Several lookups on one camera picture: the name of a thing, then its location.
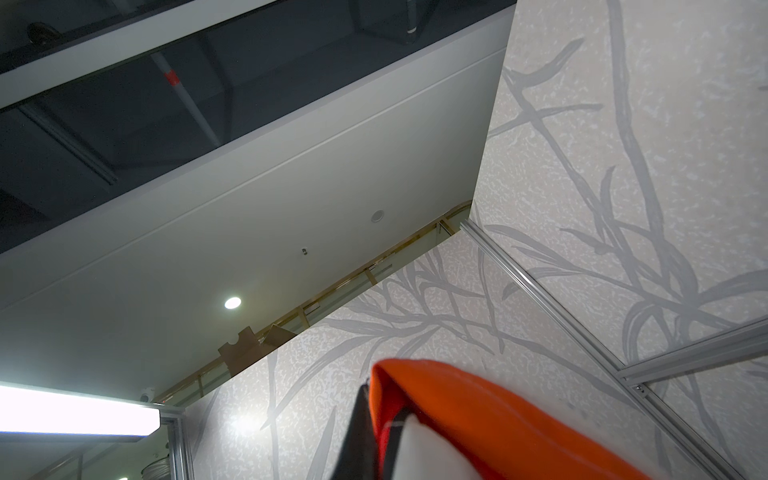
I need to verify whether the round recessed ceiling light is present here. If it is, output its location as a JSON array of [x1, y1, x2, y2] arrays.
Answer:
[[224, 297, 242, 310]]

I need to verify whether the bright ceiling light panel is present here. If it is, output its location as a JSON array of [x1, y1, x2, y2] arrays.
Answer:
[[1, 385, 161, 437]]

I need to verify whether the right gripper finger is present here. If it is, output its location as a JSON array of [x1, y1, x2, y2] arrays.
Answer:
[[330, 384, 378, 480]]

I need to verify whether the white red rainbow jacket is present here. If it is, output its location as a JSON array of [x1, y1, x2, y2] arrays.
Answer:
[[369, 358, 647, 479]]

